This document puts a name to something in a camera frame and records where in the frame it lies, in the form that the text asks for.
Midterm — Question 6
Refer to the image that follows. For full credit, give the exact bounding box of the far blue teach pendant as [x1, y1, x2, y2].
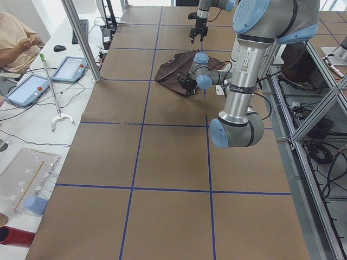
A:
[51, 56, 88, 83]

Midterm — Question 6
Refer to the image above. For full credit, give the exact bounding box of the dark brown t-shirt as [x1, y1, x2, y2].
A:
[155, 50, 232, 96]

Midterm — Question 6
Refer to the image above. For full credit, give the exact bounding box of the bundle of floor cables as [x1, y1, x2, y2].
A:
[276, 73, 347, 217]

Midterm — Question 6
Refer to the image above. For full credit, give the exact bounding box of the aluminium truss frame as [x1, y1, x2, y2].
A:
[259, 32, 346, 259]

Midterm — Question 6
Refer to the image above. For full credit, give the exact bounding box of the black computer mouse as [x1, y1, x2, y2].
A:
[53, 45, 66, 52]

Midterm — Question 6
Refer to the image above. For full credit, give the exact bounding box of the aluminium frame post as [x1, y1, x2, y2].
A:
[61, 0, 101, 82]

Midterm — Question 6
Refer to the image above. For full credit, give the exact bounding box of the blue plastic cup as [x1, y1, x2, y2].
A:
[24, 196, 48, 216]

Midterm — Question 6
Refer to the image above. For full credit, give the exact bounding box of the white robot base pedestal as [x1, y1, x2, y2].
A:
[214, 48, 236, 96]

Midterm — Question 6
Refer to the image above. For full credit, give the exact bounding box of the black power adapter box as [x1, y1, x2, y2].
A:
[101, 28, 112, 50]

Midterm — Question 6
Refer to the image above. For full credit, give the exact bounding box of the red cylinder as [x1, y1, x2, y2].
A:
[1, 226, 35, 248]

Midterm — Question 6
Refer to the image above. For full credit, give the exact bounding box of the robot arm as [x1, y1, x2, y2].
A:
[188, 0, 235, 43]
[188, 1, 320, 148]

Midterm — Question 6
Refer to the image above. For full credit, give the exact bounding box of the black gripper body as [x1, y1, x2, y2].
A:
[185, 78, 197, 94]
[189, 18, 208, 38]

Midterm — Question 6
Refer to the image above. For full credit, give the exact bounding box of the blue teach pendant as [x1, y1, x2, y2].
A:
[4, 74, 49, 107]
[51, 56, 88, 83]

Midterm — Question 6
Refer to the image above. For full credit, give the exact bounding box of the wooden stick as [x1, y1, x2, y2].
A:
[14, 161, 44, 211]

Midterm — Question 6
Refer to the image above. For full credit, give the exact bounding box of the black keyboard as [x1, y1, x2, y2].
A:
[72, 19, 89, 45]

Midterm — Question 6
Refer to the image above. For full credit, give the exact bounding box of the near blue teach pendant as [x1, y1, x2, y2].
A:
[4, 74, 49, 107]

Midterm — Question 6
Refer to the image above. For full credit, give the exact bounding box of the silver reacher grabber tool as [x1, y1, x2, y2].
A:
[39, 54, 75, 132]

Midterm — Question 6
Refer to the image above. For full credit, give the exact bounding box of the clear plastic tray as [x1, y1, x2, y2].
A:
[1, 148, 61, 216]

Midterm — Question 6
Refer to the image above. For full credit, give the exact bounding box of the person in beige shirt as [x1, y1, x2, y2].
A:
[1, 12, 44, 74]

